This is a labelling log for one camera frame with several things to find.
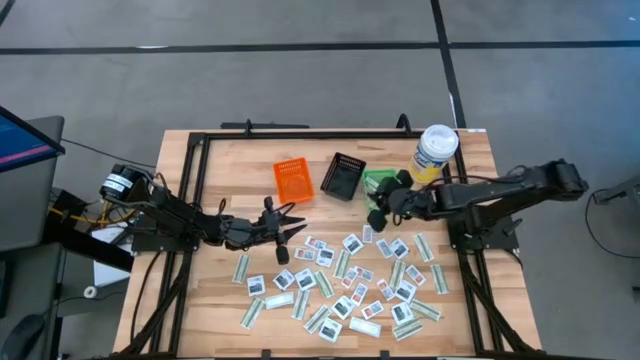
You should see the orange plastic basket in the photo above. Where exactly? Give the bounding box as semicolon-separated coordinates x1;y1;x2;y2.
272;157;316;206

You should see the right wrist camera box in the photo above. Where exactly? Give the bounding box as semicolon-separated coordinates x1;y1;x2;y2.
399;189;426;216

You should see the yellow cable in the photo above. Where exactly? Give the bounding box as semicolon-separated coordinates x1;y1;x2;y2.
48;197;137;226

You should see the black plastic basket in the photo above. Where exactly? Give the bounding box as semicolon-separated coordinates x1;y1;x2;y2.
319;152;367;202

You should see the black computer mouse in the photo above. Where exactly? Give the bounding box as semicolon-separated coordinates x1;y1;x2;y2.
0;313;46;360

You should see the yellow Lysol wipes canister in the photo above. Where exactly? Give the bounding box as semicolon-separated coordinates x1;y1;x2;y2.
407;123;460;184

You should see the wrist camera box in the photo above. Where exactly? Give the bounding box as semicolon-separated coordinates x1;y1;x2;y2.
249;218;274;241
399;189;426;216

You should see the thin black floor cable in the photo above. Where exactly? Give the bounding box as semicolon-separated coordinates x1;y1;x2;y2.
584;188;640;260
60;138;158;169

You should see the green plastic basket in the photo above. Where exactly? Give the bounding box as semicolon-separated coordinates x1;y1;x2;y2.
362;168;399;214

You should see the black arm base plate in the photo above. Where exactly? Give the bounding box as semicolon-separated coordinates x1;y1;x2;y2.
130;213;202;254
446;209;521;252

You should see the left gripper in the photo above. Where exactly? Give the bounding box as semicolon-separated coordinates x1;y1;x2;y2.
222;196;309;266

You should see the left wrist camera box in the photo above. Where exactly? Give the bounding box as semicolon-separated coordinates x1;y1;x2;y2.
249;218;274;241

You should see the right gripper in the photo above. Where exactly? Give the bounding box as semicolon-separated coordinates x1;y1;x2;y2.
367;169;435;234

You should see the black side desk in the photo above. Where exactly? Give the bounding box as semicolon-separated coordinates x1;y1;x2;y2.
0;187;136;360

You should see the grey stand leg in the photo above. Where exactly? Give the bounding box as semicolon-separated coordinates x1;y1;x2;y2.
592;174;640;206

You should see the white paper sheet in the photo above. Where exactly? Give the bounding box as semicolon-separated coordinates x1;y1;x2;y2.
91;225;133;287

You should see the computer monitor blue screen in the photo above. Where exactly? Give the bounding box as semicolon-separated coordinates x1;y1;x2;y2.
0;105;67;174

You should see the plain white packet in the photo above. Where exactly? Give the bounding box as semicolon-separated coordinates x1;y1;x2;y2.
348;316;382;339
264;291;295;310

